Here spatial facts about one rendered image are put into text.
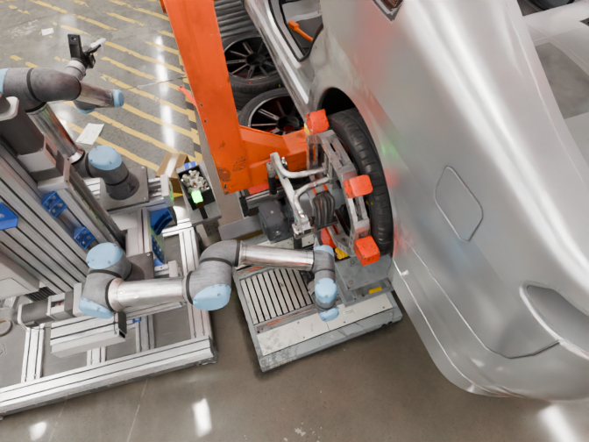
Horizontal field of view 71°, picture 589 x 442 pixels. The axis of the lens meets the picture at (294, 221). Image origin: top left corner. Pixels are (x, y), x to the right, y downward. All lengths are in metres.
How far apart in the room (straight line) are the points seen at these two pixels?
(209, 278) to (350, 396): 1.23
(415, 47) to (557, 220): 0.54
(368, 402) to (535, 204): 1.65
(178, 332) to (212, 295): 0.99
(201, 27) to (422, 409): 2.02
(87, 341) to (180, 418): 0.78
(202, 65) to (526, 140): 1.21
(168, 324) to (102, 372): 0.38
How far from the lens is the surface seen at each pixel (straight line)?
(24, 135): 1.52
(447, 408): 2.45
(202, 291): 1.38
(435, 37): 1.13
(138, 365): 2.33
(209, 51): 1.72
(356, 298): 2.35
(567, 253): 0.92
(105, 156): 1.94
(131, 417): 2.53
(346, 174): 1.57
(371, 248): 1.66
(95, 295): 1.58
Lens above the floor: 2.32
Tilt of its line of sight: 57 degrees down
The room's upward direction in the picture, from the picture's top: 5 degrees counter-clockwise
